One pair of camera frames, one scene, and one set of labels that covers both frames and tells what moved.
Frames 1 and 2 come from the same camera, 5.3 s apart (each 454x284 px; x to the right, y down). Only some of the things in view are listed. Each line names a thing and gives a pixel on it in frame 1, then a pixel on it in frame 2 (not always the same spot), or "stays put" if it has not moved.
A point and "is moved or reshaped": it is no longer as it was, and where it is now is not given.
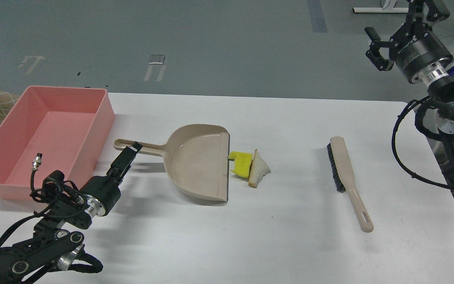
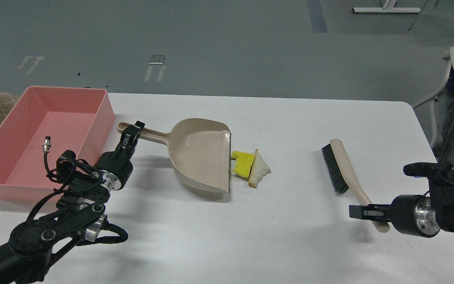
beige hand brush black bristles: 340,171 is moved or reshaped
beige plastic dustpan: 196,158 is moved or reshaped
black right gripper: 423,57 -> 411,214
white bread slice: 259,168 stays put
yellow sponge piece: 242,162 stays put
